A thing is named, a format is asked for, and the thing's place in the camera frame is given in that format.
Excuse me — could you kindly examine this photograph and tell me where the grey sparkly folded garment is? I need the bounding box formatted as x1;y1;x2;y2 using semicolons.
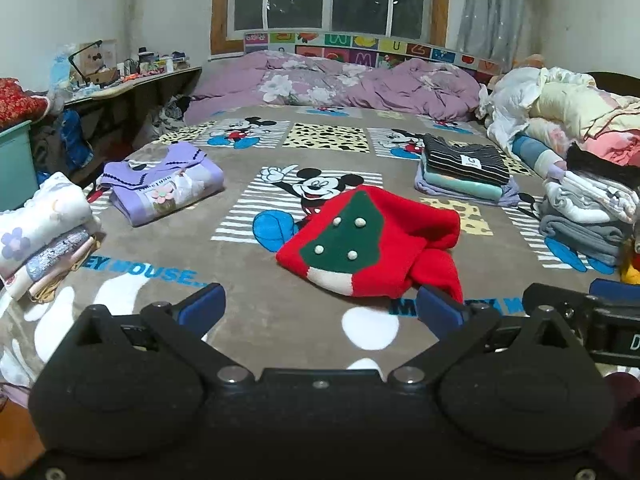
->
25;225;101;282

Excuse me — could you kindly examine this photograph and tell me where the black white patterned cloth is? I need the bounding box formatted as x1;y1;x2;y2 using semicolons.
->
150;95;193;133

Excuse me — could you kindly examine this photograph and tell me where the cream blanket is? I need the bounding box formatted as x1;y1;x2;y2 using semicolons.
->
530;67;640;137

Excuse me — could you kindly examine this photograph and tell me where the row of small desk items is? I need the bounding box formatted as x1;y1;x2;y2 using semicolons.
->
117;47;192;81

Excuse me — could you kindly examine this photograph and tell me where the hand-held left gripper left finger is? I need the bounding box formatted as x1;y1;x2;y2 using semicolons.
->
65;282;254;389

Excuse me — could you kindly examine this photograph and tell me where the beige folded garment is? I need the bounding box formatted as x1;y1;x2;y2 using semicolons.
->
27;255;96;305

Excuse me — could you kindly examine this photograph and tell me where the colourful letter headboard mat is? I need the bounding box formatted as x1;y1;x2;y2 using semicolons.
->
243;31;503;73

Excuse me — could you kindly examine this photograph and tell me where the purple floral duvet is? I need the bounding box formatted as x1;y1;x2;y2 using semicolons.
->
184;50;483;123

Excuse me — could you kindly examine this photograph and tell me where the white quilted blanket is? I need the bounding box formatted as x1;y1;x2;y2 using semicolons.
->
477;66;553;137

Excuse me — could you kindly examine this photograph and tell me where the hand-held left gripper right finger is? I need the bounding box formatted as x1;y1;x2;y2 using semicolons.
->
388;283;577;389

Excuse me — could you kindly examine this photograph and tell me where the yellow toy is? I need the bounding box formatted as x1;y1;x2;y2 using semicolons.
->
620;252;640;284

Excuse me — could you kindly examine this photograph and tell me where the black desk lamp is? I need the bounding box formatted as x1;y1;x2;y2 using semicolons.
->
67;40;123;88

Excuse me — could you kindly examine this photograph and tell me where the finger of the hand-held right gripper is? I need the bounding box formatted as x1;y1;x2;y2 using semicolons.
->
589;278;640;304
522;283;602;324

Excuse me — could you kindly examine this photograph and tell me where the blue grey rolled garment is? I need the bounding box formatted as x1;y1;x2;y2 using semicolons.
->
511;134;569;177

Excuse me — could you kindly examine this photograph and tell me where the pale patterned curtain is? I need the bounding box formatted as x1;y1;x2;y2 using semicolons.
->
456;0;543;68

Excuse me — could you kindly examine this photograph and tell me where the black striped folded garment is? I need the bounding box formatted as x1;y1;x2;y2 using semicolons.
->
422;133;511;186

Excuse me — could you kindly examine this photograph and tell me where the teal storage box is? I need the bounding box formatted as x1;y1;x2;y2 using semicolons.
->
0;120;40;211

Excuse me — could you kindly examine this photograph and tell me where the wooden desk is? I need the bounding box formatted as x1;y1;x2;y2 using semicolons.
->
62;66;203;133

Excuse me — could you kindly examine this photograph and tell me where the lavender folded garment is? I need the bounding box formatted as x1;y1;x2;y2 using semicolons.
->
414;177;522;207

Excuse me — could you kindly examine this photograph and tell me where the red knitted sweater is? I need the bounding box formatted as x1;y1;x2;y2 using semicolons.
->
276;185;465;306

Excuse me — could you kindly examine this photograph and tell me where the cardboard box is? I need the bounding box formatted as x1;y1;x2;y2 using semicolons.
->
80;40;119;86

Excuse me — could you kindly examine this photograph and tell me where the person's maroon clothing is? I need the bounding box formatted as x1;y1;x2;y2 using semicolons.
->
602;372;640;463

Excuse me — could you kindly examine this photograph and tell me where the brown cartoon printed blanket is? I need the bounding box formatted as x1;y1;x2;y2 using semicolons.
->
0;104;626;403

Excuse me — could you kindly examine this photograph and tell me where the purple folded sweater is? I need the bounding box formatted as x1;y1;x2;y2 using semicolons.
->
98;141;225;227

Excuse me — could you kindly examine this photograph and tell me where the white floral folded garment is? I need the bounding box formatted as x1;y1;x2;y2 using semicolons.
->
0;171;103;273

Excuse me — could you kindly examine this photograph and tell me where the light blue plastic bag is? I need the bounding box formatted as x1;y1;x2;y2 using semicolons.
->
48;45;81;106

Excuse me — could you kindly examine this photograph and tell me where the red patterned cloth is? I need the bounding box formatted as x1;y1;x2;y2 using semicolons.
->
0;77;51;131

